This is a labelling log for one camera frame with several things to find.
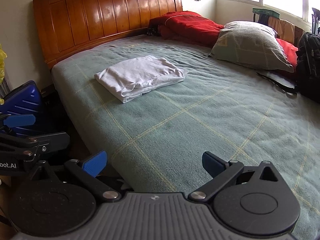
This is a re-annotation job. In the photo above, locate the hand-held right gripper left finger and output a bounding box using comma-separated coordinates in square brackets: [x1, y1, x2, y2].
[30, 150, 122, 204]

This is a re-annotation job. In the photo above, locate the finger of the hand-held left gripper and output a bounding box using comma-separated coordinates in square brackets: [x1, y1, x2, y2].
[0, 131, 70, 162]
[0, 114, 36, 133]

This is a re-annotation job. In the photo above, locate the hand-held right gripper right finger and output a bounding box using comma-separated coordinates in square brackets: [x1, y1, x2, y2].
[187, 151, 279, 204]

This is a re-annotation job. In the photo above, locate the white printed t-shirt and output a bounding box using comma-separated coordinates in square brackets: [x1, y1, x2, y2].
[94, 55, 186, 104]

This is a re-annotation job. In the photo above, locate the blue hard-shell suitcase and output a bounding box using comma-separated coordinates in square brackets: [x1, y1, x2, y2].
[0, 80, 52, 137]

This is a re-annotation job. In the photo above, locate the yellow plastic bag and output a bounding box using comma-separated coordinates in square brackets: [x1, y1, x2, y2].
[0, 44, 7, 104]

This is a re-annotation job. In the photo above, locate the grey-green checked pillow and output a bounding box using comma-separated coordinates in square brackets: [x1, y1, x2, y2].
[207, 21, 294, 73]

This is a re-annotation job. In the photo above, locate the wooden headboard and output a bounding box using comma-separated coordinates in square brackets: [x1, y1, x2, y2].
[33, 0, 183, 70]

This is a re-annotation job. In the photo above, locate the black backpack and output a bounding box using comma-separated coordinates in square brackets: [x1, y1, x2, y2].
[256, 31, 320, 103]

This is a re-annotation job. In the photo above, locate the red quilt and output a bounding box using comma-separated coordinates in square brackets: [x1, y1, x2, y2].
[147, 11, 299, 74]

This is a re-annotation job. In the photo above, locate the green box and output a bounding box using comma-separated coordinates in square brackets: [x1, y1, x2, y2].
[252, 7, 280, 23]

